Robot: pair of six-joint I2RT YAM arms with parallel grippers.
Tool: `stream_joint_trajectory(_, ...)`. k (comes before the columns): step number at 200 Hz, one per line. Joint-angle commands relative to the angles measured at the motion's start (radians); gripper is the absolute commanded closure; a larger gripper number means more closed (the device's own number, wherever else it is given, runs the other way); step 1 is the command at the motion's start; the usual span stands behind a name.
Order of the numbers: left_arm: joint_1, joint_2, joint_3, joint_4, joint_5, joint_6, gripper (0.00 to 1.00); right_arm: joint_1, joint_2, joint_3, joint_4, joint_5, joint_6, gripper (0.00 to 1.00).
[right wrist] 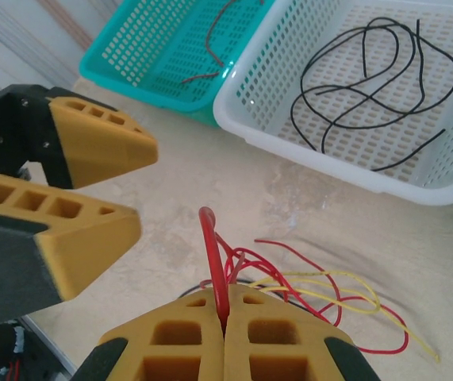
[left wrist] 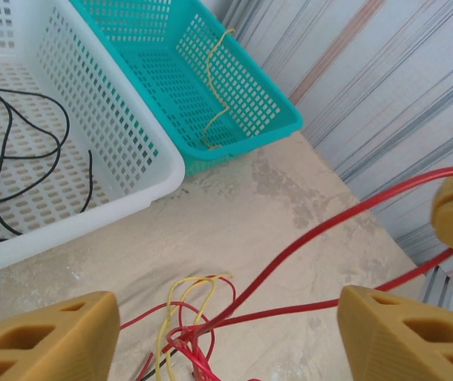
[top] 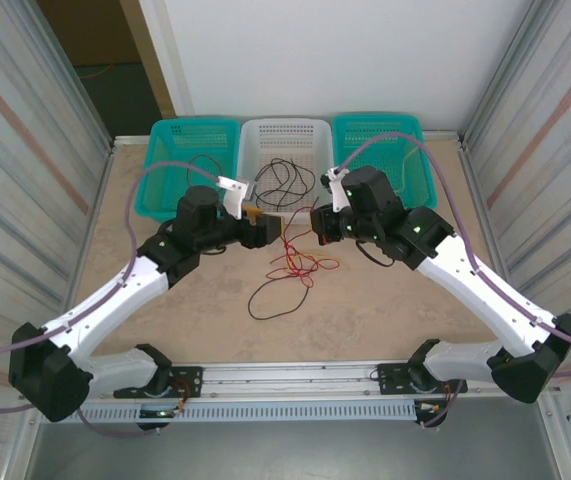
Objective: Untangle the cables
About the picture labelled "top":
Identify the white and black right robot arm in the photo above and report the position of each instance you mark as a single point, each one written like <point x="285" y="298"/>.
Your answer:
<point x="480" y="295"/>

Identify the teal perforated plastic basket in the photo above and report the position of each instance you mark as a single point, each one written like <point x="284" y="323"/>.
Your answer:
<point x="422" y="195"/>
<point x="165" y="150"/>

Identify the white perforated plastic basket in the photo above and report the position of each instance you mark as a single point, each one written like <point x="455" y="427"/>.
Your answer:
<point x="285" y="135"/>

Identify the small black electronics board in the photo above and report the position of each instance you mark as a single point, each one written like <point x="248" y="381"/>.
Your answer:
<point x="430" y="412"/>
<point x="157" y="417"/>

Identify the brown wooden panel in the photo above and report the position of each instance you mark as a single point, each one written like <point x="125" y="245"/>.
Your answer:
<point x="85" y="30"/>

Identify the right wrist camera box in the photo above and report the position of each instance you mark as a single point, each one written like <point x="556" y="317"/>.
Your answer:
<point x="337" y="192"/>

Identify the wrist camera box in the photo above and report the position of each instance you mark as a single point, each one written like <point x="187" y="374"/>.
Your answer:
<point x="235" y="186"/>
<point x="337" y="192"/>

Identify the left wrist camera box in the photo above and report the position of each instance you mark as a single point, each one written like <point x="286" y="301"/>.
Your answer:
<point x="235" y="186"/>

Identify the aluminium mounting rail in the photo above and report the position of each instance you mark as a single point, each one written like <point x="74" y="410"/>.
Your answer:
<point x="290" y="372"/>

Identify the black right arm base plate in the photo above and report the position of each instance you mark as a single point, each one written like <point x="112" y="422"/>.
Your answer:
<point x="390" y="380"/>

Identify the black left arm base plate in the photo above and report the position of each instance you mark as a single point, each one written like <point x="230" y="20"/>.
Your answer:
<point x="190" y="382"/>

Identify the beige door frame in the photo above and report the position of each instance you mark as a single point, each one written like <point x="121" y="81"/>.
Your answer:
<point x="147" y="50"/>

